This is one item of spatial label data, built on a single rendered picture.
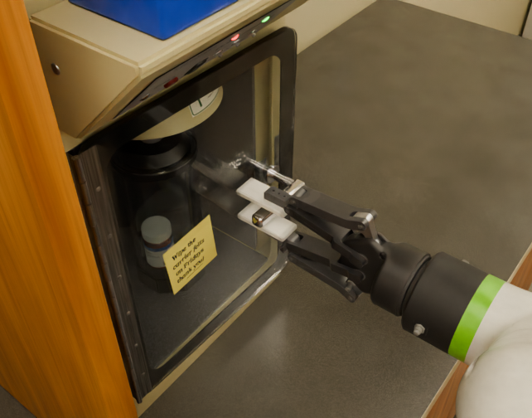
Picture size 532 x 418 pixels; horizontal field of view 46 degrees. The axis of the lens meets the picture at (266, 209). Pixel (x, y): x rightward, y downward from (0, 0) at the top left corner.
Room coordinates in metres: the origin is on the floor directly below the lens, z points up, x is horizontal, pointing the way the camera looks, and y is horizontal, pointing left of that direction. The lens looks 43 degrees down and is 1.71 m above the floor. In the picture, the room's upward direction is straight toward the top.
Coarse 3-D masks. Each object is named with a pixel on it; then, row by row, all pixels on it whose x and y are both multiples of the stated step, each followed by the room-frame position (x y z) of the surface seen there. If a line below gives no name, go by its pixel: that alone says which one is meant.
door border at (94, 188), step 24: (96, 168) 0.43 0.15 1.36; (96, 192) 0.42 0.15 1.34; (96, 216) 0.42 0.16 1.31; (96, 240) 0.41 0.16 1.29; (120, 264) 0.43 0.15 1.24; (120, 288) 0.42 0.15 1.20; (120, 312) 0.42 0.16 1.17; (120, 336) 0.41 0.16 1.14; (144, 360) 0.43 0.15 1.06; (144, 384) 0.42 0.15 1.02
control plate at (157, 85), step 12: (276, 12) 0.53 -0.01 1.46; (252, 24) 0.49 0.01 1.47; (264, 24) 0.56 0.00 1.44; (228, 36) 0.46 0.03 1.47; (240, 36) 0.51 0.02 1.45; (216, 48) 0.47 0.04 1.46; (228, 48) 0.53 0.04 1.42; (192, 60) 0.43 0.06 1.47; (168, 72) 0.40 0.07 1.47; (180, 72) 0.45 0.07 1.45; (156, 84) 0.41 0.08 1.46
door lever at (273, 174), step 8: (272, 168) 0.61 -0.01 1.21; (272, 176) 0.61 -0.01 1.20; (280, 176) 0.61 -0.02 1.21; (288, 184) 0.59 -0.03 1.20; (296, 184) 0.59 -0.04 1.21; (304, 184) 0.59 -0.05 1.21; (288, 192) 0.57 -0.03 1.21; (256, 216) 0.53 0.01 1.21; (264, 216) 0.53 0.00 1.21; (272, 216) 0.54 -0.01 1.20; (256, 224) 0.53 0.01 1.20; (264, 224) 0.53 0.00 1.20
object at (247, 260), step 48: (288, 48) 0.64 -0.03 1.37; (192, 96) 0.52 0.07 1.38; (240, 96) 0.58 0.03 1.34; (288, 96) 0.64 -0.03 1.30; (96, 144) 0.43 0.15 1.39; (144, 144) 0.47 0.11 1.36; (192, 144) 0.52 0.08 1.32; (240, 144) 0.57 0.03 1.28; (288, 144) 0.64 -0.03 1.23; (144, 192) 0.46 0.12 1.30; (192, 192) 0.51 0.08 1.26; (144, 240) 0.46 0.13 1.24; (240, 240) 0.57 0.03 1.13; (144, 288) 0.45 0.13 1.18; (192, 288) 0.50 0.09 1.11; (240, 288) 0.57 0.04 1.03; (144, 336) 0.44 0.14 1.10; (192, 336) 0.49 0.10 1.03
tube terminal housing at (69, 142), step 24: (24, 0) 0.42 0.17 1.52; (48, 0) 0.44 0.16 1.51; (240, 48) 0.61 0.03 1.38; (192, 72) 0.55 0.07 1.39; (72, 144) 0.43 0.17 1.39; (264, 288) 0.64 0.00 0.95; (240, 312) 0.59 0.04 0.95; (216, 336) 0.55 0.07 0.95; (192, 360) 0.51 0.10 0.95; (168, 384) 0.47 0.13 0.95; (144, 408) 0.43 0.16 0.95
